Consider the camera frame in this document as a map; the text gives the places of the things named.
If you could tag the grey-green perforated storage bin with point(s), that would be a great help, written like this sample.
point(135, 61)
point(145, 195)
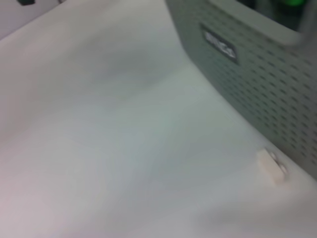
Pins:
point(260, 74)

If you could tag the white building brick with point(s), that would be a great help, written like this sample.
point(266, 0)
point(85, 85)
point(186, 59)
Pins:
point(270, 167)

